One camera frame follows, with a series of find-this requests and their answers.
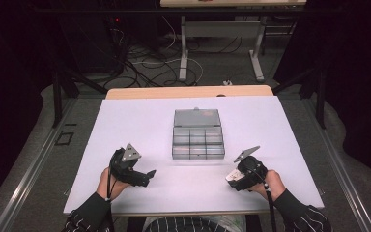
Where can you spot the white-legged background desk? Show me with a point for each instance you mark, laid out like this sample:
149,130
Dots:
183,48

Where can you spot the wooden table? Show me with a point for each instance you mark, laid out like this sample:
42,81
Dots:
174,92

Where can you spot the grey transparent compartment box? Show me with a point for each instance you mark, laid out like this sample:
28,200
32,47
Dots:
198,141

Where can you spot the aluminium floor rail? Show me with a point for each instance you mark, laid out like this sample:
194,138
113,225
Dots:
29,174
338,167

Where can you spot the person's striped dark clothing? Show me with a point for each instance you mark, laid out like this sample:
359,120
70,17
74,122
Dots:
180,225

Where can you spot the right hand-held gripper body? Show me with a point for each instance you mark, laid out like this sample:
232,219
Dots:
254,170

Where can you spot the person's left hand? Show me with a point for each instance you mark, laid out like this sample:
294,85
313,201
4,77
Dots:
108,187

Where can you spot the person's right hand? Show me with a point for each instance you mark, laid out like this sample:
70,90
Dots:
273,185

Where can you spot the black curtain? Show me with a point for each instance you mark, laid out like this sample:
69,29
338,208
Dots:
360,80
9,80

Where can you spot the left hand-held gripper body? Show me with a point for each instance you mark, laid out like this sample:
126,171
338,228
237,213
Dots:
124,167

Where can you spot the white cartoon print card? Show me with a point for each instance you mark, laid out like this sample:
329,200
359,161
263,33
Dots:
233,175

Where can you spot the black device with red light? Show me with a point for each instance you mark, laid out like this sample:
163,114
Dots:
117,20

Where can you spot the white table board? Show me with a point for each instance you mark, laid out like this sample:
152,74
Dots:
141,129

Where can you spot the black metal stand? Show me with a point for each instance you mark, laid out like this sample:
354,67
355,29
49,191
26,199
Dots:
57,96
320,96

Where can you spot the white floor plug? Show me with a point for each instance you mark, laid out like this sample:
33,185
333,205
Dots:
227,82

